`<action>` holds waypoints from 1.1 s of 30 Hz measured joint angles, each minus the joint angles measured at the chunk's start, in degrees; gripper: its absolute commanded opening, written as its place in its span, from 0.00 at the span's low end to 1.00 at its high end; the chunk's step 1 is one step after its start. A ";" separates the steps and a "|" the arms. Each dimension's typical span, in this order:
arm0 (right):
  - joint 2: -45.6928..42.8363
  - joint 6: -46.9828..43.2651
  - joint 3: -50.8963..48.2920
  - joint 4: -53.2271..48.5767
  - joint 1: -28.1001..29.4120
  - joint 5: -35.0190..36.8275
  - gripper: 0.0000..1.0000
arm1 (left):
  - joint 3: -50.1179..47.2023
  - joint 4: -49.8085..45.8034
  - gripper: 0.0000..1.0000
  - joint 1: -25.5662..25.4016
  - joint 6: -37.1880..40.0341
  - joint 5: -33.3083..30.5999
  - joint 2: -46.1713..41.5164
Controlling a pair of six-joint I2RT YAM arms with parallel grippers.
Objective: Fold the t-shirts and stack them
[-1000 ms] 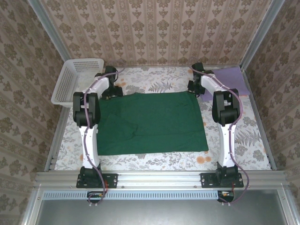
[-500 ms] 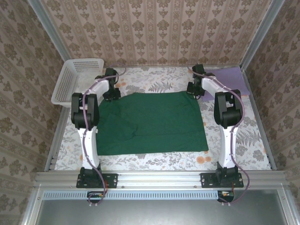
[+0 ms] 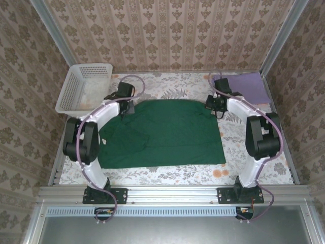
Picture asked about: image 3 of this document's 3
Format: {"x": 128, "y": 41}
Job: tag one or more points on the green t-shirt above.
{"x": 172, "y": 137}

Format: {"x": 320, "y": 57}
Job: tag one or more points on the white plastic basket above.
{"x": 76, "y": 86}

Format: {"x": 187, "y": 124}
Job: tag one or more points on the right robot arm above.
{"x": 261, "y": 142}

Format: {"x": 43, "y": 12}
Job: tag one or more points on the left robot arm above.
{"x": 89, "y": 142}

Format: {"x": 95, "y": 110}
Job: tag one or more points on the purple folded t-shirt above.
{"x": 248, "y": 86}

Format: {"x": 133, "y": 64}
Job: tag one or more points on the floral tablecloth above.
{"x": 177, "y": 84}

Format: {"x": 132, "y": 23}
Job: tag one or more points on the black connector box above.
{"x": 245, "y": 212}
{"x": 104, "y": 213}

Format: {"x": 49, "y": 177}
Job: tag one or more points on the grey metal panel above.
{"x": 172, "y": 231}

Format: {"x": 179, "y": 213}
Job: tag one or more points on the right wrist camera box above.
{"x": 215, "y": 95}

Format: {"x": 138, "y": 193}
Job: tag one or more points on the aluminium frame post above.
{"x": 58, "y": 43}
{"x": 284, "y": 40}

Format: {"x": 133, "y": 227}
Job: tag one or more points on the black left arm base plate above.
{"x": 122, "y": 195}

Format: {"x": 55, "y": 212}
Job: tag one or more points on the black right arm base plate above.
{"x": 223, "y": 195}

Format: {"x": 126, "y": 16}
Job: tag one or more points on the aluminium mounting rail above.
{"x": 172, "y": 194}

